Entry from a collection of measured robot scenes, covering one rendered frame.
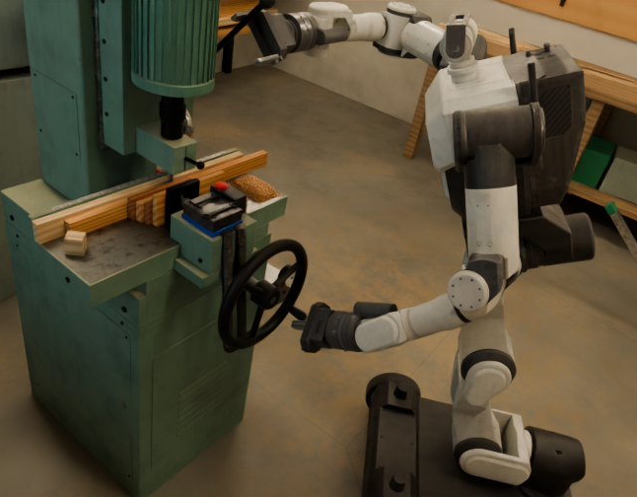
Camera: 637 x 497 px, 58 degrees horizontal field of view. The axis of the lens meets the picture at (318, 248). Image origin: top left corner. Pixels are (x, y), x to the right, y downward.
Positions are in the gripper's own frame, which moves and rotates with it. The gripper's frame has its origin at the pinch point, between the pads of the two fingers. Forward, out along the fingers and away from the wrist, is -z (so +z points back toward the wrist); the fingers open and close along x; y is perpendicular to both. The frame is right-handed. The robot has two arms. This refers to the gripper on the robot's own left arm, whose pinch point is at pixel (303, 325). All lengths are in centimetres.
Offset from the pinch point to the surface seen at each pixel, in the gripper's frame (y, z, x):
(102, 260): 45.0, -17.7, -5.6
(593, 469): -138, 32, 3
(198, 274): 28.3, -7.9, -0.3
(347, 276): -103, -80, 61
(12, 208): 51, -64, 6
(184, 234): 34.0, -10.5, 6.7
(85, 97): 59, -32, 29
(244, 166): 16.4, -25.3, 38.5
